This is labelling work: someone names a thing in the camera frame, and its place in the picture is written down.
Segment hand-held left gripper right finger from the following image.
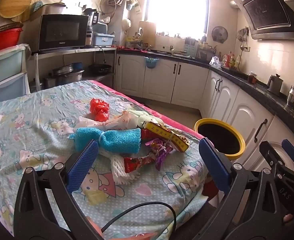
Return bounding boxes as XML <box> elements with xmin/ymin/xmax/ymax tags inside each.
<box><xmin>198</xmin><ymin>137</ymin><xmax>282</xmax><ymax>240</ymax></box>

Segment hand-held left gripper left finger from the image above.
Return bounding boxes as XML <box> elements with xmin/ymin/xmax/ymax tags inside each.
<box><xmin>13</xmin><ymin>139</ymin><xmax>105</xmax><ymax>240</ymax></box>

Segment yellow-rimmed black trash bin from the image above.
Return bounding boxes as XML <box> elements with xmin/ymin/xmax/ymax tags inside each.
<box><xmin>193</xmin><ymin>118</ymin><xmax>246</xmax><ymax>161</ymax></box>

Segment white foam net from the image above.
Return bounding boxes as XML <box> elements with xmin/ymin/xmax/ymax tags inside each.
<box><xmin>99</xmin><ymin>150</ymin><xmax>143</xmax><ymax>186</ymax></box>

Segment blue towel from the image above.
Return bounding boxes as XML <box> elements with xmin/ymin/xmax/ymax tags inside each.
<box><xmin>69</xmin><ymin>127</ymin><xmax>142</xmax><ymax>153</ymax></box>

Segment purple snack wrapper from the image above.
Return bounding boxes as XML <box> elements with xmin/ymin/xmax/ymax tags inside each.
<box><xmin>146</xmin><ymin>140</ymin><xmax>174</xmax><ymax>171</ymax></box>

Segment red snack packet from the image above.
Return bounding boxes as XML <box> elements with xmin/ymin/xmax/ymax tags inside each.
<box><xmin>123</xmin><ymin>155</ymin><xmax>154</xmax><ymax>174</ymax></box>

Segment white plastic bag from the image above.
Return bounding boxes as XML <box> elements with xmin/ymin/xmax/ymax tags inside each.
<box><xmin>76</xmin><ymin>111</ymin><xmax>138</xmax><ymax>132</ymax></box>

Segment red plastic bag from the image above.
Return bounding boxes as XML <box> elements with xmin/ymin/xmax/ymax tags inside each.
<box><xmin>89</xmin><ymin>97</ymin><xmax>110</xmax><ymax>122</ymax></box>

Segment yellow cardboard box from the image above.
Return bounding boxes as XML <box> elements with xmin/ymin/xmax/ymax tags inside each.
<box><xmin>142</xmin><ymin>121</ymin><xmax>190</xmax><ymax>153</ymax></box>

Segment small red wrapper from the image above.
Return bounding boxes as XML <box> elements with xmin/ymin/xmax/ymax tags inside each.
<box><xmin>141</xmin><ymin>129</ymin><xmax>160</xmax><ymax>142</ymax></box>

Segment pale green cloth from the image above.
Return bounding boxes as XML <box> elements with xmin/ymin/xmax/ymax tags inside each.
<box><xmin>129</xmin><ymin>109</ymin><xmax>163</xmax><ymax>128</ymax></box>

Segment red stool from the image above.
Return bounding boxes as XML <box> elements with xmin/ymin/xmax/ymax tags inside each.
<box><xmin>201</xmin><ymin>179</ymin><xmax>221</xmax><ymax>202</ymax></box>

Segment steel teapot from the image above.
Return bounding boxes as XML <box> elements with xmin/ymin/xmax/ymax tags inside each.
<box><xmin>287</xmin><ymin>85</ymin><xmax>294</xmax><ymax>108</ymax></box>

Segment cartoon cat printed blanket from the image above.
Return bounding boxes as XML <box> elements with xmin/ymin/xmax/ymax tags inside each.
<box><xmin>0</xmin><ymin>80</ymin><xmax>210</xmax><ymax>240</ymax></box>

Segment black countertop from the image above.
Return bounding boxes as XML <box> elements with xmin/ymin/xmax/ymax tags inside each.
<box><xmin>116</xmin><ymin>47</ymin><xmax>294</xmax><ymax>130</ymax></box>

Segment pink fleece blanket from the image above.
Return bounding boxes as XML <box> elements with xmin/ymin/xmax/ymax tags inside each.
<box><xmin>89</xmin><ymin>80</ymin><xmax>209</xmax><ymax>141</ymax></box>

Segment grey kettle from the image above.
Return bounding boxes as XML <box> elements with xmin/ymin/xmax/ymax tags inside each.
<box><xmin>266</xmin><ymin>74</ymin><xmax>284</xmax><ymax>96</ymax></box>

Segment large steel pot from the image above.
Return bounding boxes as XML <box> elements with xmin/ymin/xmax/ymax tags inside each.
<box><xmin>52</xmin><ymin>65</ymin><xmax>85</xmax><ymax>86</ymax></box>

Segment black wok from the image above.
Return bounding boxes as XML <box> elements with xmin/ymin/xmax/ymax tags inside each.
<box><xmin>88</xmin><ymin>64</ymin><xmax>112</xmax><ymax>75</ymax></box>

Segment clear plastic bag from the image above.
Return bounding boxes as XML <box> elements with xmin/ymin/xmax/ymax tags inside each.
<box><xmin>209</xmin><ymin>56</ymin><xmax>222</xmax><ymax>68</ymax></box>

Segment black dish rack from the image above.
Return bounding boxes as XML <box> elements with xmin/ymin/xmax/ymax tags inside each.
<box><xmin>197</xmin><ymin>44</ymin><xmax>216</xmax><ymax>60</ymax></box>

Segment metal kitchen shelf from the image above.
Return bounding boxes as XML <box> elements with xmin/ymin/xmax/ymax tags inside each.
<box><xmin>27</xmin><ymin>46</ymin><xmax>117</xmax><ymax>93</ymax></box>

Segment blue hanging basket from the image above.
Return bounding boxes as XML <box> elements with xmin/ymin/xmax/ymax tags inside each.
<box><xmin>144</xmin><ymin>56</ymin><xmax>160</xmax><ymax>69</ymax></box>

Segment hanging kitchen utensils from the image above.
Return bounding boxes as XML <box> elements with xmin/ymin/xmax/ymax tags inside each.
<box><xmin>237</xmin><ymin>27</ymin><xmax>250</xmax><ymax>50</ymax></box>

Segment plastic drawer unit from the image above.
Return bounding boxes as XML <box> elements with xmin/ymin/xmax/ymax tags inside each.
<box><xmin>0</xmin><ymin>44</ymin><xmax>31</xmax><ymax>103</ymax></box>

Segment blue plastic tray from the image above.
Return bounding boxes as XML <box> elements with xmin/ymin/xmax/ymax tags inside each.
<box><xmin>92</xmin><ymin>32</ymin><xmax>115</xmax><ymax>47</ymax></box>

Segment black microwave oven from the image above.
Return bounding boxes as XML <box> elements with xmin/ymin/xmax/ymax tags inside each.
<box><xmin>38</xmin><ymin>14</ymin><xmax>90</xmax><ymax>53</ymax></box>

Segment kitchen faucet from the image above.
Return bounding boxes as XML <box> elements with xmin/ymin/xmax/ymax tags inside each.
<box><xmin>134</xmin><ymin>29</ymin><xmax>150</xmax><ymax>50</ymax></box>

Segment grey plastic box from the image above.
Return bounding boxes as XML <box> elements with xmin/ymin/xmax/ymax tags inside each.
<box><xmin>94</xmin><ymin>22</ymin><xmax>109</xmax><ymax>34</ymax></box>

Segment black range hood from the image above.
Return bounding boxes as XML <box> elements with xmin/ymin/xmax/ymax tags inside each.
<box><xmin>233</xmin><ymin>0</ymin><xmax>294</xmax><ymax>41</ymax></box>

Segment black blender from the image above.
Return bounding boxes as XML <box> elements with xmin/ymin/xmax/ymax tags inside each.
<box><xmin>83</xmin><ymin>8</ymin><xmax>99</xmax><ymax>47</ymax></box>

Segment red plastic basin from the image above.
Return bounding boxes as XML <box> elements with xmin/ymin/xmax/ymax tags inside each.
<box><xmin>0</xmin><ymin>28</ymin><xmax>23</xmax><ymax>54</ymax></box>

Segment wooden cutting board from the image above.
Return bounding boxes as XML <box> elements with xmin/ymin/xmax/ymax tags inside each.
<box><xmin>139</xmin><ymin>21</ymin><xmax>157</xmax><ymax>47</ymax></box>

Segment steel pot with lid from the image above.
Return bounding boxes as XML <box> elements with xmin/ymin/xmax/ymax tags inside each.
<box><xmin>45</xmin><ymin>3</ymin><xmax>68</xmax><ymax>15</ymax></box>

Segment window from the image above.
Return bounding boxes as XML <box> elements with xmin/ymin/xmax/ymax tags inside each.
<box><xmin>144</xmin><ymin>0</ymin><xmax>210</xmax><ymax>38</ymax></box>

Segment black cable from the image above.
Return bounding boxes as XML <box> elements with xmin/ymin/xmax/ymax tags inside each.
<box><xmin>101</xmin><ymin>202</ymin><xmax>176</xmax><ymax>233</ymax></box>

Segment wall fan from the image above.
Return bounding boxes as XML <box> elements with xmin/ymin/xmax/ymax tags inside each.
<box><xmin>211</xmin><ymin>26</ymin><xmax>229</xmax><ymax>43</ymax></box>

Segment teal wall holder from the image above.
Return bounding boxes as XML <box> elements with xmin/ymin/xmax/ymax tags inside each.
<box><xmin>126</xmin><ymin>0</ymin><xmax>140</xmax><ymax>12</ymax></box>

